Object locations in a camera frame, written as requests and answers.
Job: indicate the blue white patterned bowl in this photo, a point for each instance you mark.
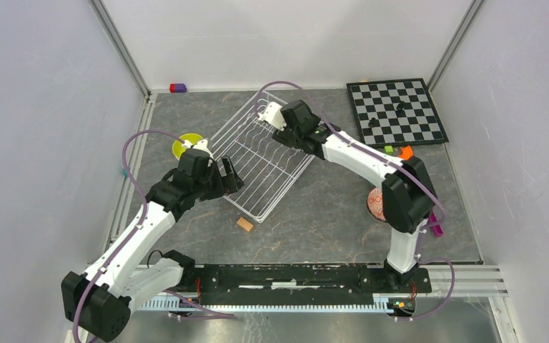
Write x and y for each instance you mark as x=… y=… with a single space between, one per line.
x=375 y=204

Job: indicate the white wire dish rack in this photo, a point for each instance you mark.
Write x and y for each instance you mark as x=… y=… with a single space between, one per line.
x=267 y=168

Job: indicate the red purple block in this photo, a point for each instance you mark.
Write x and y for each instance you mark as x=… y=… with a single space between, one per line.
x=177 y=88

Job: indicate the yellow bowl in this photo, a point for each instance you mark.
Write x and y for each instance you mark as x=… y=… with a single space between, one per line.
x=177 y=145

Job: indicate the orange curved plastic piece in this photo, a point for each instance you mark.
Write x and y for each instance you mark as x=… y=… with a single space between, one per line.
x=406 y=153

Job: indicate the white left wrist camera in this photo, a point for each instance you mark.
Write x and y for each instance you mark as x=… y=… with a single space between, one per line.
x=202 y=145

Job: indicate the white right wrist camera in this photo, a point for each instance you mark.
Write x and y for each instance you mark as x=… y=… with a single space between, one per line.
x=272 y=114

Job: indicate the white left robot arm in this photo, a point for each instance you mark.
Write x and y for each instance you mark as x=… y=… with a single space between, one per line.
x=102 y=299

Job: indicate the tan wooden block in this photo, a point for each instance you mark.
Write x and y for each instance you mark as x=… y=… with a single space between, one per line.
x=245 y=224

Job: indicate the black chess piece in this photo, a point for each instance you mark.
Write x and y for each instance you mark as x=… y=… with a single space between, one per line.
x=400 y=106
x=373 y=122

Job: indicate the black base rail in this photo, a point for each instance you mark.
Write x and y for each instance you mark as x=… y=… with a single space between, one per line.
x=296 y=284

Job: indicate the black white chessboard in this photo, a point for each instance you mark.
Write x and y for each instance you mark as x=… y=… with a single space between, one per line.
x=418 y=124

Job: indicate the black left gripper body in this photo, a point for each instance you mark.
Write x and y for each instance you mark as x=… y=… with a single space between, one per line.
x=211 y=185

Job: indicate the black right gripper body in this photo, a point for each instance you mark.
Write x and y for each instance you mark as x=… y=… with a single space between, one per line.
x=288 y=137

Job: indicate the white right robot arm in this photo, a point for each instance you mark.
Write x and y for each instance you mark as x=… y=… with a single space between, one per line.
x=408 y=196

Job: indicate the lime green cube block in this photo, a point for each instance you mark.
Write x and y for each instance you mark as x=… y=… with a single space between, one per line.
x=389 y=150

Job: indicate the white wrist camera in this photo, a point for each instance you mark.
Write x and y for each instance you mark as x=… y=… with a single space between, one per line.
x=272 y=114
x=202 y=145

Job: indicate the magenta plastic scoop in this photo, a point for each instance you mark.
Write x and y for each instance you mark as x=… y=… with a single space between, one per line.
x=435 y=228

